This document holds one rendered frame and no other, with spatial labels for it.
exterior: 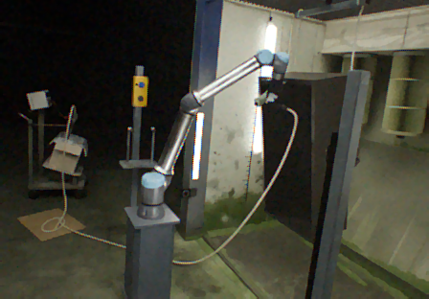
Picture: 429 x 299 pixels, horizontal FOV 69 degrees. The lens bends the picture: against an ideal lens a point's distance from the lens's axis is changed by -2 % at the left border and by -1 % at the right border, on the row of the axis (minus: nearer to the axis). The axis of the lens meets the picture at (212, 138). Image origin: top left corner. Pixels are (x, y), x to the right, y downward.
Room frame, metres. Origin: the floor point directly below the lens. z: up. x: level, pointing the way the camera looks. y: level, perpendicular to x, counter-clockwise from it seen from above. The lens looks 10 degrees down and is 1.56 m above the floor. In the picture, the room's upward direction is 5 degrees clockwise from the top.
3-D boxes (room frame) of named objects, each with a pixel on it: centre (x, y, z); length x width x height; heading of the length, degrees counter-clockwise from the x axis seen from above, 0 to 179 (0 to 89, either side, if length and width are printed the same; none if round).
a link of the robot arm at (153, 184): (2.03, 0.37, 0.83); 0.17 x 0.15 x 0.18; 176
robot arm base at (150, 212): (2.02, 0.37, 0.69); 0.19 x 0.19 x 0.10
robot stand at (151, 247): (2.02, 0.37, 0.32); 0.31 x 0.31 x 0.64; 28
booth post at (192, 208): (2.99, 0.13, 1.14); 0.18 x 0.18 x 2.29; 28
